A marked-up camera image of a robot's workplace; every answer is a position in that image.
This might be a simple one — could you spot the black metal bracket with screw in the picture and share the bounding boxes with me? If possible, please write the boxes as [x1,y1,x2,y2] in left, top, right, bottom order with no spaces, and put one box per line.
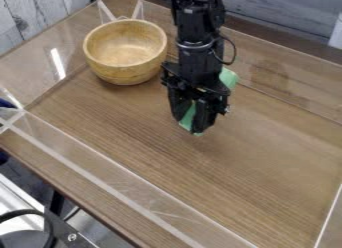
[44,210,99,248]

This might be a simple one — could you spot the clear acrylic tray walls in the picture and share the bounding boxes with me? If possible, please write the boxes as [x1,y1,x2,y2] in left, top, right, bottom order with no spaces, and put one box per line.
[0,0,342,248]

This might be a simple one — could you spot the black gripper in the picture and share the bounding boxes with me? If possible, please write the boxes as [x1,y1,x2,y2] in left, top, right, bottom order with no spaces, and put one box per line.
[159,41,232,135]

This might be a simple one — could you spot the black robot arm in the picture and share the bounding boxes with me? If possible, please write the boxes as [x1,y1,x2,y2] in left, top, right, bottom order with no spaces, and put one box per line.
[161,0,231,135]

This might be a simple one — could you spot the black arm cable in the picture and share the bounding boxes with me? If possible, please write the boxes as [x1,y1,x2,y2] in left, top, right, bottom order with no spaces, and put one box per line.
[211,35,238,66]

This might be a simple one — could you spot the blue object at left edge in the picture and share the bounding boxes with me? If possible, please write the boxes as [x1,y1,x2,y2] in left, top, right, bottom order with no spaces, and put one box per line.
[0,98,17,108]

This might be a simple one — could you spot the green rectangular block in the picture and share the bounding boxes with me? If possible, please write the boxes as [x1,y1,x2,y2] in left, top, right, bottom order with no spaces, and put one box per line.
[177,68,238,136]

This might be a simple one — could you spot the black table leg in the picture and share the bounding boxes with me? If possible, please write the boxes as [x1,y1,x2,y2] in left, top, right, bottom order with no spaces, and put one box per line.
[49,191,65,216]

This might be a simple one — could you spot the brown wooden bowl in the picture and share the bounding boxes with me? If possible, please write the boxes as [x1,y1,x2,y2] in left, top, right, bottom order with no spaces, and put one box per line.
[83,19,168,85]

